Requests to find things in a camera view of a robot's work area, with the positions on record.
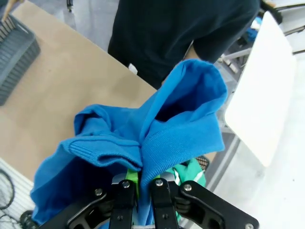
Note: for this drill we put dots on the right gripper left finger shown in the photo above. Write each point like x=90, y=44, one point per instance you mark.
x=121, y=210

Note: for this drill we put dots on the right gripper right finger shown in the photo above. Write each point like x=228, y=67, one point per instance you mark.
x=166, y=210

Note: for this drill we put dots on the blue knit sweater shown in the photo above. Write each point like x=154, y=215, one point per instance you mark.
x=178, y=107

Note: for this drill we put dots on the person's left forearm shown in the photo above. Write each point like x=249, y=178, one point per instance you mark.
x=190, y=51

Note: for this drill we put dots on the grey plastic lattice basket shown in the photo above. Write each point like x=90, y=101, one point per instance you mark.
x=205, y=162
x=16, y=52

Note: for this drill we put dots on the white table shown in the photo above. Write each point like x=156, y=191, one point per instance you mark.
x=262, y=83

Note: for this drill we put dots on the person in black T-shirt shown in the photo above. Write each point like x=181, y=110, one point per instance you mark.
x=166, y=28

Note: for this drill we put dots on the blue and white clothes heap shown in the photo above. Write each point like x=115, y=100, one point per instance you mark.
x=252, y=33

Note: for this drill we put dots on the plywood board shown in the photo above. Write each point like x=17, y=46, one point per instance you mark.
x=12, y=4

